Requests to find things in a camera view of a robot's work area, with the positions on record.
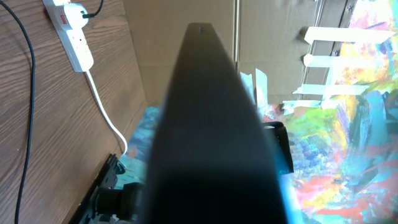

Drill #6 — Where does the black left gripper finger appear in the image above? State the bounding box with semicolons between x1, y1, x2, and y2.
262;121;294;175

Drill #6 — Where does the blue screen smartphone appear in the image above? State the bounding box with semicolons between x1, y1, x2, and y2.
139;23;288;223

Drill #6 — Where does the black charging cable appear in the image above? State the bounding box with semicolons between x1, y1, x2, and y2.
0;0;105;224

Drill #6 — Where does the white charger plug adapter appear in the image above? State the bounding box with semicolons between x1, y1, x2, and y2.
56;3;88;30

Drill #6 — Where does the colourful painted floor cloth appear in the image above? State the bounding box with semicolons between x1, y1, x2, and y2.
117;0;397;223

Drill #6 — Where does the brown cardboard panel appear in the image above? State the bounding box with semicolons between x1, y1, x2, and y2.
124;0;356;106

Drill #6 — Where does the white power strip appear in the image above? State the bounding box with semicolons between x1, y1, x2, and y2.
42;0;94;72

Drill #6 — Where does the white power strip cord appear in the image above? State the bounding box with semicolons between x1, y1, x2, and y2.
84;70;129;156

